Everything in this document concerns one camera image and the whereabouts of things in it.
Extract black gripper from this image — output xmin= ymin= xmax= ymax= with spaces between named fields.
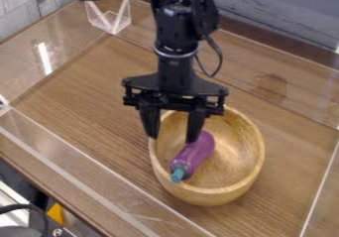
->
xmin=121 ymin=57 xmax=229 ymax=143

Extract purple toy eggplant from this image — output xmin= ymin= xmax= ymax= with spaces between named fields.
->
xmin=169 ymin=131 xmax=216 ymax=183

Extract brown wooden bowl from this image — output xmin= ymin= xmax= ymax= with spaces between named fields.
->
xmin=148 ymin=107 xmax=264 ymax=206

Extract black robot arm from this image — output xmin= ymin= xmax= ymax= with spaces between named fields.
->
xmin=121 ymin=0 xmax=229 ymax=143

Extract black device with yellow label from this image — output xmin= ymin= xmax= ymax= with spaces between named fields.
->
xmin=27 ymin=202 xmax=77 ymax=237

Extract clear acrylic wall panels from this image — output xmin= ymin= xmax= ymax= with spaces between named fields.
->
xmin=0 ymin=0 xmax=339 ymax=237

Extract clear acrylic corner bracket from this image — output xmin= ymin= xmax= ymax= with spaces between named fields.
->
xmin=83 ymin=0 xmax=130 ymax=35

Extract black cable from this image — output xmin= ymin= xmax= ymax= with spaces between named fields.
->
xmin=0 ymin=203 xmax=50 ymax=237

